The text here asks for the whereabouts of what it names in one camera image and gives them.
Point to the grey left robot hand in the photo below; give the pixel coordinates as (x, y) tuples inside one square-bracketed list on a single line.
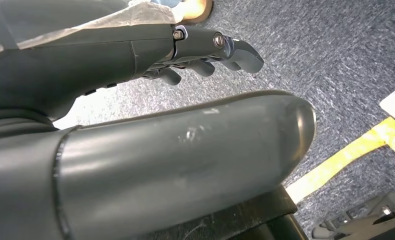
[(184, 159)]

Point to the clear plastic left hand cover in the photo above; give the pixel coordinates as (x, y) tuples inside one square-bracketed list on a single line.
[(134, 16)]

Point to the black robot body part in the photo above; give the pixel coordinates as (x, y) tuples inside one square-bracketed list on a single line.
[(260, 212)]

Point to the tan rounded object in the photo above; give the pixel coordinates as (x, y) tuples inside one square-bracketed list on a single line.
[(197, 10)]

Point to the yellow floor tape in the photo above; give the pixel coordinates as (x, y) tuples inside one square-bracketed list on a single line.
[(336, 159)]

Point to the dark grey machine base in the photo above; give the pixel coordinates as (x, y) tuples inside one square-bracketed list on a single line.
[(366, 222)]

